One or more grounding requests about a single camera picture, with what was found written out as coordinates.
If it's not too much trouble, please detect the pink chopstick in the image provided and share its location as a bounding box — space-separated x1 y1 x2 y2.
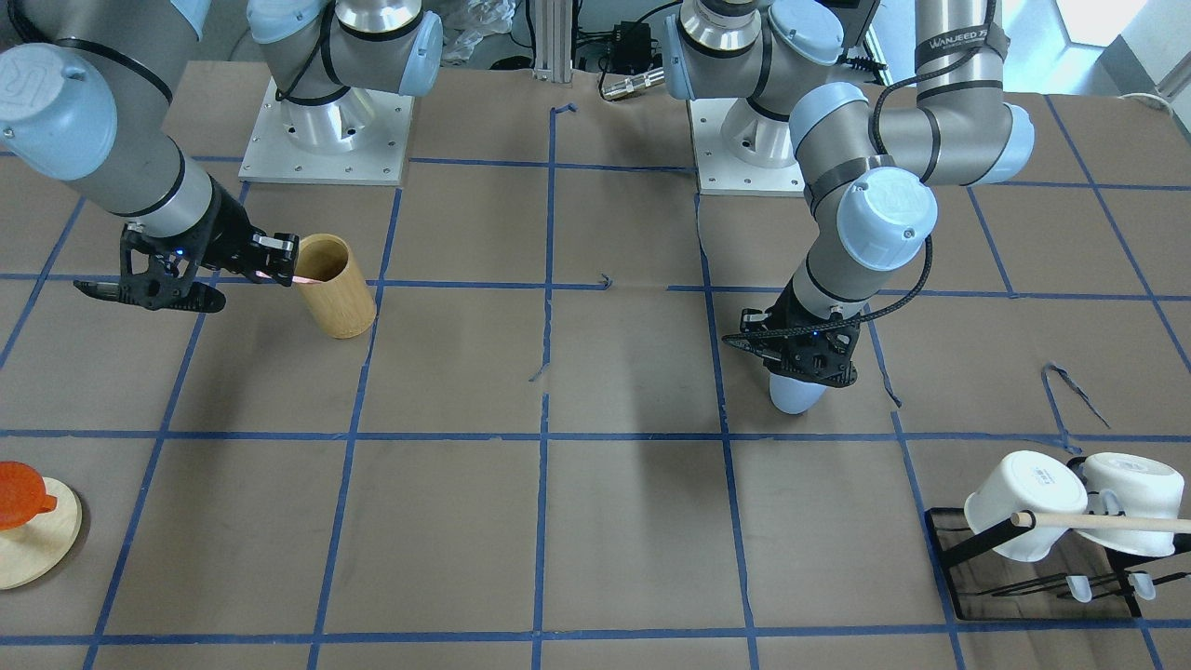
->
255 271 325 286

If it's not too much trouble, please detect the light blue plastic cup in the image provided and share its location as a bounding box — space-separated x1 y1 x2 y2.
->
769 372 830 415

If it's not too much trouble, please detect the orange cup on coaster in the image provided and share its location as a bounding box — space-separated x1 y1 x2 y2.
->
1 461 57 531

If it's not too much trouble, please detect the bamboo chopstick holder cylinder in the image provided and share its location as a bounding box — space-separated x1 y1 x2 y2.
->
295 233 376 340

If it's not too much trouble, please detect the lower white mug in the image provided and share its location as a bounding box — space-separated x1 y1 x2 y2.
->
964 450 1089 533

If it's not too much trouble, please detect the white mug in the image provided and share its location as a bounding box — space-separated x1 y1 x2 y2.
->
1077 452 1185 558
964 450 1089 533

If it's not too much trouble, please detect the round wooden coaster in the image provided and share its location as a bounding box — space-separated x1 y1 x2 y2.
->
1 476 85 590

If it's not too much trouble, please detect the upper white mug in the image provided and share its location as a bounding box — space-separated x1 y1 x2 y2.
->
1077 452 1185 558

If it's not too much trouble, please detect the wooden rack handle rod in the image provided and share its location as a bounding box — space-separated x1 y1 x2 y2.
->
1008 511 1191 534

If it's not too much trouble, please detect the black wire mug rack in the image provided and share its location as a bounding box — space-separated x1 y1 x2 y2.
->
925 455 1187 621

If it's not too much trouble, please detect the aluminium frame post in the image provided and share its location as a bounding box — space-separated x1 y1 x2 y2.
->
530 0 578 87

